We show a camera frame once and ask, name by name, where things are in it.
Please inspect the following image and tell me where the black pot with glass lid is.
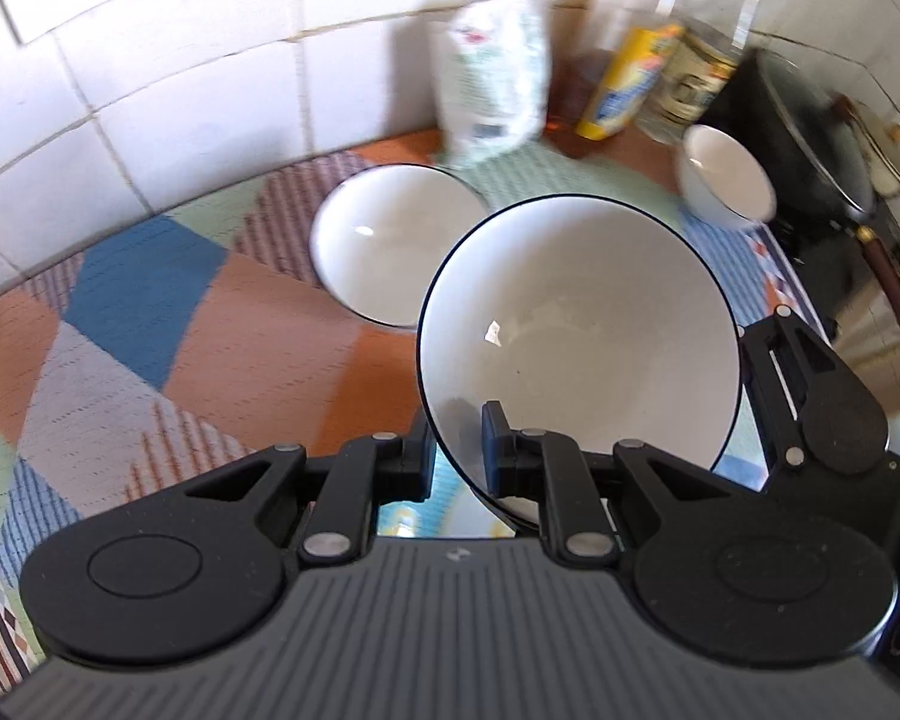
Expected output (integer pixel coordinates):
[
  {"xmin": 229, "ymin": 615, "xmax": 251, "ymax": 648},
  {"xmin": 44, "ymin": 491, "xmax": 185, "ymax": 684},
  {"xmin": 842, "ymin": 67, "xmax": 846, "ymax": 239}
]
[{"xmin": 701, "ymin": 49, "xmax": 900, "ymax": 352}]

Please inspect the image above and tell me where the small white enamel pot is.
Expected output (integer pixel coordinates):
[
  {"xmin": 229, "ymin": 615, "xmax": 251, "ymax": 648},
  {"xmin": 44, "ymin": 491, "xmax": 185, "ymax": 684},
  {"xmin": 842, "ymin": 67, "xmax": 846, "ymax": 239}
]
[{"xmin": 866, "ymin": 111, "xmax": 900, "ymax": 227}]

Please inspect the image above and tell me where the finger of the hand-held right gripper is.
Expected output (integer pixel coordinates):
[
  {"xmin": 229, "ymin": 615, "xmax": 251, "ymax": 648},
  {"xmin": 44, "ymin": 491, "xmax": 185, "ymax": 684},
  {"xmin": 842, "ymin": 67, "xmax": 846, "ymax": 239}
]
[{"xmin": 741, "ymin": 306, "xmax": 869, "ymax": 470}]

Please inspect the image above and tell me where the colourful checked tablecloth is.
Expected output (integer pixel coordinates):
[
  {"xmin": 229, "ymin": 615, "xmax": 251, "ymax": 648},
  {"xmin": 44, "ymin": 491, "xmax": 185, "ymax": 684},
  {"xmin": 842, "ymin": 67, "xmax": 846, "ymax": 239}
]
[{"xmin": 0, "ymin": 127, "xmax": 833, "ymax": 691}]

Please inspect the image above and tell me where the white plastic seasoning bag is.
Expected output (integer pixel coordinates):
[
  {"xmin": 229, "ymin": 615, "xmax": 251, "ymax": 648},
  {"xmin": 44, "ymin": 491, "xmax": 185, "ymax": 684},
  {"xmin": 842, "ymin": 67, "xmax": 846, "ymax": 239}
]
[{"xmin": 427, "ymin": 0, "xmax": 553, "ymax": 170}]

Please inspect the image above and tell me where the white bowl with dark rim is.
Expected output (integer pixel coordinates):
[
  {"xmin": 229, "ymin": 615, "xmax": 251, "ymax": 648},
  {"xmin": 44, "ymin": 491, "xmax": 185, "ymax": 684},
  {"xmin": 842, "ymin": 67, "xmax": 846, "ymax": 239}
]
[
  {"xmin": 416, "ymin": 195, "xmax": 743, "ymax": 527},
  {"xmin": 309, "ymin": 163, "xmax": 490, "ymax": 329},
  {"xmin": 675, "ymin": 124, "xmax": 778, "ymax": 232}
]

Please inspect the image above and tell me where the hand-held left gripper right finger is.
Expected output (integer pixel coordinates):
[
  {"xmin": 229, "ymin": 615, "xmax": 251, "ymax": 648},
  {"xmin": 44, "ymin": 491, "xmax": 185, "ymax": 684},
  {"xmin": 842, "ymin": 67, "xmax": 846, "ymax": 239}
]
[{"xmin": 480, "ymin": 400, "xmax": 730, "ymax": 563}]

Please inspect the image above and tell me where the cooking wine bottle yellow label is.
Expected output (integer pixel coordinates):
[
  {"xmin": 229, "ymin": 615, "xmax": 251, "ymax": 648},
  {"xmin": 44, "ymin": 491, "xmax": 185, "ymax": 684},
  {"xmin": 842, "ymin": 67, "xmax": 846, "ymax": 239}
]
[{"xmin": 547, "ymin": 0, "xmax": 710, "ymax": 145}]

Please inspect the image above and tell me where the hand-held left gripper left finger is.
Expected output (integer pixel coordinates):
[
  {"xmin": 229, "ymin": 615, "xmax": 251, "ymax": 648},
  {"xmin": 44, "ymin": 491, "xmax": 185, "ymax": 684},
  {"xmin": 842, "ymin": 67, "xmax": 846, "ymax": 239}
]
[{"xmin": 184, "ymin": 409, "xmax": 436, "ymax": 563}]

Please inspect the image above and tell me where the clear vinegar bottle yellow cap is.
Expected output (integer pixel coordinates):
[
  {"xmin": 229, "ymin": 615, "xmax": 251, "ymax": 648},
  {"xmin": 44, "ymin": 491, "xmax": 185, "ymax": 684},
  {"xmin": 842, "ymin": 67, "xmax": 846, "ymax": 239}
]
[{"xmin": 634, "ymin": 0, "xmax": 781, "ymax": 145}]

